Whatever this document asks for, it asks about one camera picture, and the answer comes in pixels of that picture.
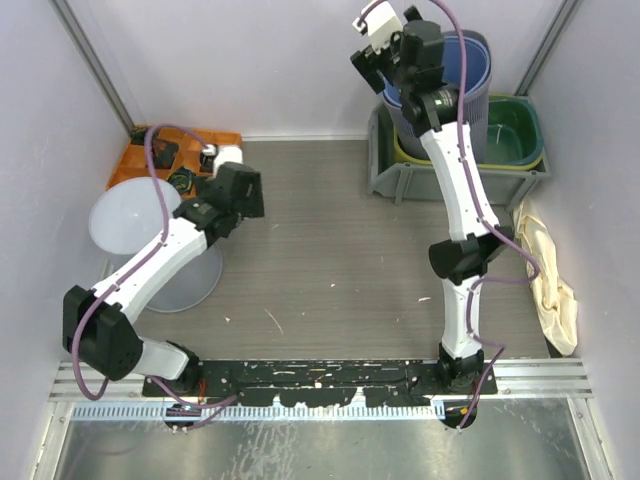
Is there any blue plastic bucket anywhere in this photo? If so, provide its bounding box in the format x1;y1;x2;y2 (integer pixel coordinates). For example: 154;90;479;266
384;30;492;124

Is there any dark grey ribbed bin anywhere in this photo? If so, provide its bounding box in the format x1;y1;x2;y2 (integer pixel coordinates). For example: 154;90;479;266
382;81;489;163

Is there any light grey round bin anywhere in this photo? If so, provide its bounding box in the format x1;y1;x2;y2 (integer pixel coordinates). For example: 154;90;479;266
89;177;223;313

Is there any green translucent basin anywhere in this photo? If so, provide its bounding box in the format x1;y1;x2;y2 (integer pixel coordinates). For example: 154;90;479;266
484;96;544;171

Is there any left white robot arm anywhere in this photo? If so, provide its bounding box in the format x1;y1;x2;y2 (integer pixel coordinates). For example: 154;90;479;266
63;162;265;396

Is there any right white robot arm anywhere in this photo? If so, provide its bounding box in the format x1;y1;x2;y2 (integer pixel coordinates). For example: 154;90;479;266
351;5;513;394

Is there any black round item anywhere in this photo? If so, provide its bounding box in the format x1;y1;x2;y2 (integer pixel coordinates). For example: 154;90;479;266
199;152;216;174

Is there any green-yellow black item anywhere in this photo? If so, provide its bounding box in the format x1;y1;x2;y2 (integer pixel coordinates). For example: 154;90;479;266
167;166;196;195

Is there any dark red-black item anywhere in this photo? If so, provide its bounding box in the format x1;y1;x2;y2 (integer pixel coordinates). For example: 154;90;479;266
151;139;179;170

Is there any yellow plastic basin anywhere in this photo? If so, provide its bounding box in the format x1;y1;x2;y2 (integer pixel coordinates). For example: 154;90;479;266
382;92;544;171

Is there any orange compartment tray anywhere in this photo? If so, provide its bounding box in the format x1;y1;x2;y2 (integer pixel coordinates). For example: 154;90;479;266
106;127;243;189

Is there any black item top-left compartment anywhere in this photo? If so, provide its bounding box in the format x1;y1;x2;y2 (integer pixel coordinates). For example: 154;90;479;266
130;127;149;146

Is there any grey storage crate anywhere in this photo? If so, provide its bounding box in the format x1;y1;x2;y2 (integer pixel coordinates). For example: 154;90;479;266
367;105;551;211

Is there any cream cloth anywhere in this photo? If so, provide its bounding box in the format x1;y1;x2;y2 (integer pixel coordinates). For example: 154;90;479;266
512;198;578;356

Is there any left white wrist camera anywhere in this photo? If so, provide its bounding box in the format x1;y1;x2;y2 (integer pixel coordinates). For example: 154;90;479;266
200;144;243;176

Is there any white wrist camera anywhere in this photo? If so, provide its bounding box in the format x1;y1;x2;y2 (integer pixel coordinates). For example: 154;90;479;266
352;1;402;54
200;144;243;176

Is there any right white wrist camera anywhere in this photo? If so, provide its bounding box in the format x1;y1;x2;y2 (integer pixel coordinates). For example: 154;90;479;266
352;1;402;54

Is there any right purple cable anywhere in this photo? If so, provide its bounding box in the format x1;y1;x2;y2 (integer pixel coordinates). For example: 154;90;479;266
359;0;541;430

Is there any purple cable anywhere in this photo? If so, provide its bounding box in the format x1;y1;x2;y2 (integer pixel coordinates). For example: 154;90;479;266
359;0;541;430
72;124;239;431

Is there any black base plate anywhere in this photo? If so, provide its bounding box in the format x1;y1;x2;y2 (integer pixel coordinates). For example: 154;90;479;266
142;358;499;407

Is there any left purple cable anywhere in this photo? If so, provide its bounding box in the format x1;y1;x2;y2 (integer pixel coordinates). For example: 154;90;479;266
72;124;239;431

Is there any white slotted cable duct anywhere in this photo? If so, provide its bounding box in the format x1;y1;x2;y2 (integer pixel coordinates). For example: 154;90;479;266
71;401;445;422

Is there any aluminium rail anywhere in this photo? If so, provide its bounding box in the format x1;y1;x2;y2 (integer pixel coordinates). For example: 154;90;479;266
494;358;593;398

